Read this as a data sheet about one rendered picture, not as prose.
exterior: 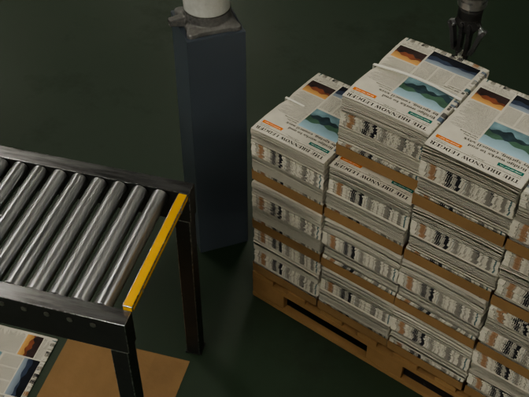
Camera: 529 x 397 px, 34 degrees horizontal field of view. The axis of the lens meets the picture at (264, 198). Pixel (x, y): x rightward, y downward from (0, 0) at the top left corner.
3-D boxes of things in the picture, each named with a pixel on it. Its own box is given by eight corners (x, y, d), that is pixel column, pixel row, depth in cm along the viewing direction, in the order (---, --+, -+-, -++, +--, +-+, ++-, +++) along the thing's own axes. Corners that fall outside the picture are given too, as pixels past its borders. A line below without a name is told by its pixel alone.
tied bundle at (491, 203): (471, 136, 268) (485, 76, 252) (560, 175, 255) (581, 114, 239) (409, 204, 246) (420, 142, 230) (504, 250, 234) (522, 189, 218)
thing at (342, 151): (362, 127, 270) (363, 116, 267) (444, 163, 258) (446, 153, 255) (334, 153, 261) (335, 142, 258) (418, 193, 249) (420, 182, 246)
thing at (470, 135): (484, 79, 251) (485, 77, 250) (578, 117, 239) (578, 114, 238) (421, 145, 230) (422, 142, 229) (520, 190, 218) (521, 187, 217)
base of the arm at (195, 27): (162, 12, 286) (160, -2, 282) (225, 1, 292) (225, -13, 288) (176, 42, 274) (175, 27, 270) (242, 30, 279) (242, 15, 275)
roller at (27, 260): (92, 179, 262) (81, 168, 259) (20, 294, 229) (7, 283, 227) (82, 184, 264) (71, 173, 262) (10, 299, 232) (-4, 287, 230)
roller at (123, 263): (160, 200, 260) (173, 196, 257) (98, 320, 227) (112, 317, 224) (150, 188, 257) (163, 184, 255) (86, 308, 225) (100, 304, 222)
